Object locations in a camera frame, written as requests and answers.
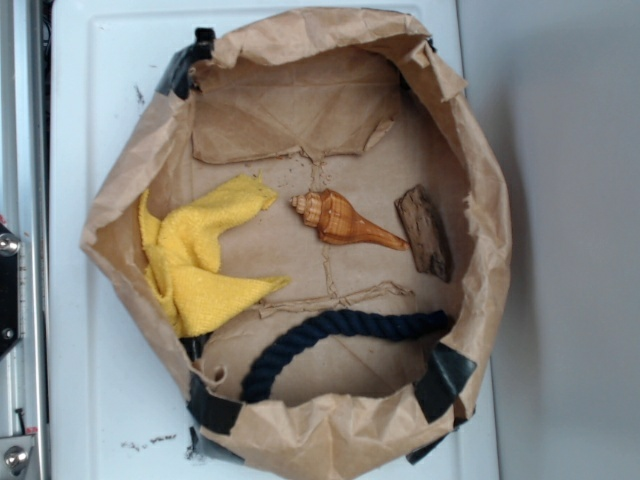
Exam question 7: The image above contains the metal rail frame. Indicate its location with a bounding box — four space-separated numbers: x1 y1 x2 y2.
1 1 50 479

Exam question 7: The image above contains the orange spiral sea shell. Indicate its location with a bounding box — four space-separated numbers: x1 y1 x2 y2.
290 189 410 251

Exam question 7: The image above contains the dark navy rope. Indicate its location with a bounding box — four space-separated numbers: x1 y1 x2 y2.
238 309 452 403

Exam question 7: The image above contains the black bracket with bolt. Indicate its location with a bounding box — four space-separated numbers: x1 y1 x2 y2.
0 224 22 359

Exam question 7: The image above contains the yellow microfiber cloth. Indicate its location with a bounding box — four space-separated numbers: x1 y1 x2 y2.
138 174 290 338

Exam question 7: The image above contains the brown paper bag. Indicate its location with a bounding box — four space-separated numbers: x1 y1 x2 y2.
81 8 512 479

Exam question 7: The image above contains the white plastic tray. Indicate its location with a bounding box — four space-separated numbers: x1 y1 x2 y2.
50 1 512 479

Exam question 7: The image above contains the brown driftwood piece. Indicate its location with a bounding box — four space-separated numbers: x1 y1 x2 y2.
395 184 453 283

